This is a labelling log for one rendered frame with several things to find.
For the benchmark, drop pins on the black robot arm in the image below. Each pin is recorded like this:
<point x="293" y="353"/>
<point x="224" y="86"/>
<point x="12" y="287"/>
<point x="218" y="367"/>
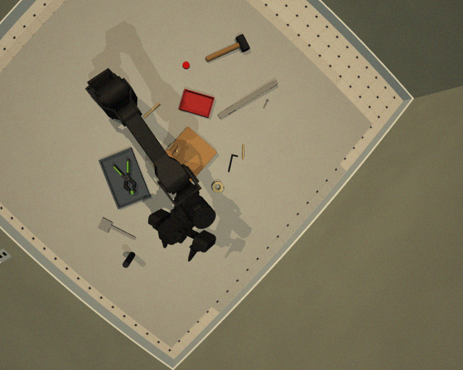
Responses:
<point x="173" y="177"/>

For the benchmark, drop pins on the black-headed mallet with wooden handle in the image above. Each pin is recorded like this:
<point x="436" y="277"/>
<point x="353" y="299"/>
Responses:
<point x="241" y="42"/>

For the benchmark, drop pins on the light wooden board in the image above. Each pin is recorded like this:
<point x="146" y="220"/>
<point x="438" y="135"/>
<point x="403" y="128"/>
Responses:
<point x="196" y="153"/>

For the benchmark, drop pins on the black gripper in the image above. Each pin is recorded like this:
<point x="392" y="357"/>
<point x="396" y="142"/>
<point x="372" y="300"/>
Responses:
<point x="202" y="241"/>

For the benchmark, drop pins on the tan flat washer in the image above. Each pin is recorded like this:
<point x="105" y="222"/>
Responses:
<point x="217" y="190"/>

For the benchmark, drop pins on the small wooden block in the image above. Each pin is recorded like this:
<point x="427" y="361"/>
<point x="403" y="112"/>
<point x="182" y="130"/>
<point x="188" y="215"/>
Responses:
<point x="175" y="154"/>

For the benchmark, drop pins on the red shallow tray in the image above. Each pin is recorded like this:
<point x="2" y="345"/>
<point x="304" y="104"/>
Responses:
<point x="196" y="103"/>

